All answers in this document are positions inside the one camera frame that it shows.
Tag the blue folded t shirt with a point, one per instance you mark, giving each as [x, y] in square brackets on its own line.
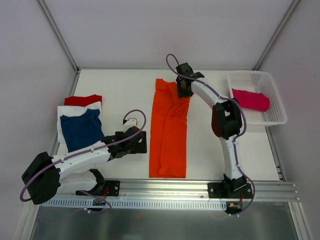
[81, 131]

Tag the right aluminium frame post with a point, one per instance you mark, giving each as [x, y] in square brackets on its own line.
[276, 33]

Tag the white slotted cable duct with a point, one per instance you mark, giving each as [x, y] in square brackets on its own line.
[152, 204]

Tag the white folded t shirt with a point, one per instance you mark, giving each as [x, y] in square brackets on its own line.
[74, 111]

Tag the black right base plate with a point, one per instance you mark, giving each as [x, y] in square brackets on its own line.
[223, 190]

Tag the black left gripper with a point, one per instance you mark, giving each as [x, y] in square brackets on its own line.
[141, 142]

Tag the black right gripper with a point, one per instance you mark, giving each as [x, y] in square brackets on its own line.
[184, 88]

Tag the pink t shirt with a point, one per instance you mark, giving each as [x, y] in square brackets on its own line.
[251, 100]

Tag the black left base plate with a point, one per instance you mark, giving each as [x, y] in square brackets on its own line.
[112, 187]

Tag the red folded t shirt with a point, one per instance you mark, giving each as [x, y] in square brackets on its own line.
[82, 101]

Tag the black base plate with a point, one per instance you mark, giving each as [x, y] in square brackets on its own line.
[112, 187]
[223, 190]

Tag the orange t shirt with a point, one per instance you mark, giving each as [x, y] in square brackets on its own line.
[168, 132]

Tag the aluminium frame post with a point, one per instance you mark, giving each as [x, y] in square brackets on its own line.
[276, 33]
[57, 33]

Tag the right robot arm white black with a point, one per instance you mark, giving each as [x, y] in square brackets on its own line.
[226, 122]

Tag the white plastic basket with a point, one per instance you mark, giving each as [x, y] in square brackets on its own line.
[259, 82]

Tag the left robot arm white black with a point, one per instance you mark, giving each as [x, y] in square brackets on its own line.
[72, 173]

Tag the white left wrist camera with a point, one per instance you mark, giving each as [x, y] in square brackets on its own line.
[130, 122]

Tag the aluminium mounting rail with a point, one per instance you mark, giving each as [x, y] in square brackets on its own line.
[173, 189]

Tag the left aluminium frame post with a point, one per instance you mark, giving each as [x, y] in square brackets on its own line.
[57, 33]

